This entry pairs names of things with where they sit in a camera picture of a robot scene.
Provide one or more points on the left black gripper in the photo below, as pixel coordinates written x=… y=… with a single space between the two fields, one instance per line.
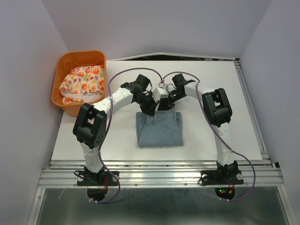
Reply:
x=150 y=109

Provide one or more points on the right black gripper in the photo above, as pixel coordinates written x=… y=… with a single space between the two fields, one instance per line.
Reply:
x=165 y=104

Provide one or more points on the blue denim skirt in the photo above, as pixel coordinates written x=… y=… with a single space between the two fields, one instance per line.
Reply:
x=163 y=130

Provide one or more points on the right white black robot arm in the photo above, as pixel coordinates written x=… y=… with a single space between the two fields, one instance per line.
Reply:
x=217 y=112

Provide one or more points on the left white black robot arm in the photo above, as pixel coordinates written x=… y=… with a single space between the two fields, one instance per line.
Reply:
x=92 y=122

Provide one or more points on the floral orange white skirt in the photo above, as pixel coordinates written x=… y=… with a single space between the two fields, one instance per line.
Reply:
x=83 y=85

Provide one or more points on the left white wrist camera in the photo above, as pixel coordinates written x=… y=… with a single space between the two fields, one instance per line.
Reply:
x=159 y=93

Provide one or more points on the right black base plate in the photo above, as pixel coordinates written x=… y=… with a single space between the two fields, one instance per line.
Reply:
x=213 y=177

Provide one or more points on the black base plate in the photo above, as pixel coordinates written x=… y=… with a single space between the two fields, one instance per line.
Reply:
x=112 y=178
x=213 y=177

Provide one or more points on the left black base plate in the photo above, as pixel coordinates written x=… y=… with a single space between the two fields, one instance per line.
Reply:
x=112 y=178

